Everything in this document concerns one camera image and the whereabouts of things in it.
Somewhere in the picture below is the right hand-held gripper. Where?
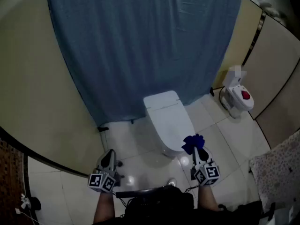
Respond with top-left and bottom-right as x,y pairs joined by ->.
191,146 -> 221,186

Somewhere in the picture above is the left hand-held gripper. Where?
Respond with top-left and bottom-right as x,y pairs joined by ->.
88,149 -> 121,193

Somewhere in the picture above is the blue wiping cloth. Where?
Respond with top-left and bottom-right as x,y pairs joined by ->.
181,134 -> 206,156

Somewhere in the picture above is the person's left forearm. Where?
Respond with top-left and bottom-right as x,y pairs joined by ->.
93,191 -> 116,225

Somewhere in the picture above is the person's right forearm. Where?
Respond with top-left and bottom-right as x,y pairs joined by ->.
198,184 -> 221,212

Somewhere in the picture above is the white toilet body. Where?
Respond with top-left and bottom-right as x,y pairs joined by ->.
143,90 -> 187,158

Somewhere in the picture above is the person's black shirt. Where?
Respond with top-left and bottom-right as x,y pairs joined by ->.
217,200 -> 263,225

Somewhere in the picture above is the pink floral fabric sheet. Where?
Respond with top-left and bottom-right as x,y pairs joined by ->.
248,130 -> 300,217

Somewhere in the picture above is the blue-grey backdrop curtain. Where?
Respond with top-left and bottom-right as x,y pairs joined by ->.
45,0 -> 242,128

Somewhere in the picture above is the white bundled cloth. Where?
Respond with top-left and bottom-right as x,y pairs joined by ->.
257,0 -> 287,21

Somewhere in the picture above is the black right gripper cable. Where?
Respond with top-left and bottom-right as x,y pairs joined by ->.
184,184 -> 200,195

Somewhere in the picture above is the black looped cable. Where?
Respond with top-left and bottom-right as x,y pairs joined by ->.
218,87 -> 227,108

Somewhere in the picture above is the white plug with cable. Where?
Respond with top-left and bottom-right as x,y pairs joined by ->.
15,193 -> 31,220

